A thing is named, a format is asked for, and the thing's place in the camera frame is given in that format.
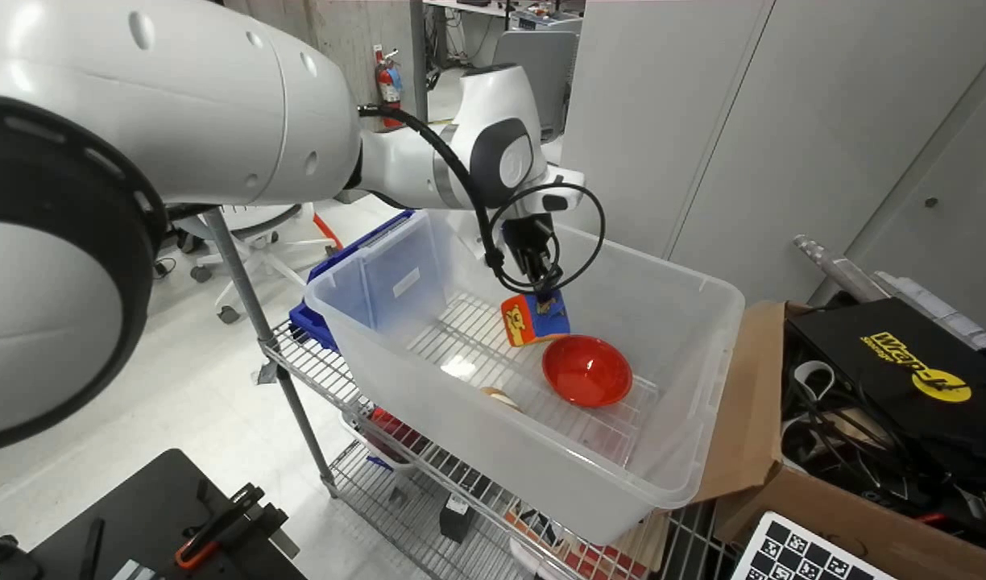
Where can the white power strip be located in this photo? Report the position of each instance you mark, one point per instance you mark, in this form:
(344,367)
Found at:
(933,306)

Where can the clear plastic storage bin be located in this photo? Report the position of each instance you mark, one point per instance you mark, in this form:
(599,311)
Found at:
(495,463)

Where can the grey concrete pillar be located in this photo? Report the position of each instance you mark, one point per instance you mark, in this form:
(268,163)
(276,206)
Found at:
(344,26)

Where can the red box under shelf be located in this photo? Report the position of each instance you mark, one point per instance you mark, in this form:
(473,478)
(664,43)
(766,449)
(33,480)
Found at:
(398,429)

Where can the black bag with yellow logo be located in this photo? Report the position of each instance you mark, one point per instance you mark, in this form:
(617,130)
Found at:
(899,374)

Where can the blue plastic bin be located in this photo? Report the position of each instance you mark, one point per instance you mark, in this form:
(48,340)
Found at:
(349,264)

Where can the grey office chair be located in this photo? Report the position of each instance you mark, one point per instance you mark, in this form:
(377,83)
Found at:
(560,67)

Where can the red fire extinguisher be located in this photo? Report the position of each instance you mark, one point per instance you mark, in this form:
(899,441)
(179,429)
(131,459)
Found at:
(389,78)

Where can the small tan object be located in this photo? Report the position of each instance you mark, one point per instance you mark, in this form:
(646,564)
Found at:
(501,396)

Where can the red bowl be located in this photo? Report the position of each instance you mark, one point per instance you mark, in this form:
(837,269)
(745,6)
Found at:
(589,373)

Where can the white cabinet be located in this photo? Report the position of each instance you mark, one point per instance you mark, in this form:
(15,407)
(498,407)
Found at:
(730,130)

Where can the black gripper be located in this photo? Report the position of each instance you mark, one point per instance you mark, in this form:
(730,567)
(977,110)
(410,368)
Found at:
(533,242)

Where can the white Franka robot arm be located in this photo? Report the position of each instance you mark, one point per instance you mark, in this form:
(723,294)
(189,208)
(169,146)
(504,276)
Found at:
(191,107)

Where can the black flat case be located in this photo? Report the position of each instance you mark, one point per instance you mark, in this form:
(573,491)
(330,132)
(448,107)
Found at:
(140,517)

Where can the brown cardboard box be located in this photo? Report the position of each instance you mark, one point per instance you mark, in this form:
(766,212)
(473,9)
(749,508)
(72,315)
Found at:
(755,429)

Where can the orange and black clamp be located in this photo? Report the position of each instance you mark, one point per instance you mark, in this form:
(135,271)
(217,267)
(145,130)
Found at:
(219,532)

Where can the small black box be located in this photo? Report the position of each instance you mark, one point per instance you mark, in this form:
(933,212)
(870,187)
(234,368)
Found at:
(455,520)

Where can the multicoloured toy cube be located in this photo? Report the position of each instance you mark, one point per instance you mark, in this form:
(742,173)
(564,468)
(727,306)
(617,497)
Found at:
(518,325)

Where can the black-white marker board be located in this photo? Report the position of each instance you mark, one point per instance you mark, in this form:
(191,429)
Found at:
(802,552)

